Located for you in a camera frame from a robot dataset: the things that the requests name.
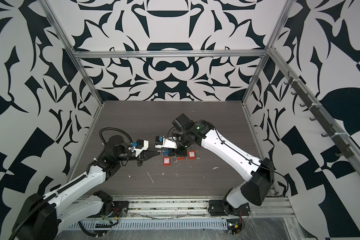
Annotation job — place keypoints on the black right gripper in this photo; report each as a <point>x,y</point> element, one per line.
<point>179,152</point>

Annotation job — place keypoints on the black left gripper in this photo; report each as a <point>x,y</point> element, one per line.
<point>147,155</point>

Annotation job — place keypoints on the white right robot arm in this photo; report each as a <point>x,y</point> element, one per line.
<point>258,175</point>

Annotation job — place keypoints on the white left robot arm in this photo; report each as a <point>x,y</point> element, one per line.
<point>43,217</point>

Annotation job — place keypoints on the black hook rack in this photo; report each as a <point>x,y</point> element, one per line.
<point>322,116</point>

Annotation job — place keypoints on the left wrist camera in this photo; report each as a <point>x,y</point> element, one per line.
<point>140,145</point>

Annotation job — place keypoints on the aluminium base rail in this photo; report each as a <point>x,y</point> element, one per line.
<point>168,207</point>

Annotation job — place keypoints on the white slotted cable duct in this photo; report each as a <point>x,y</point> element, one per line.
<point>158,224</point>

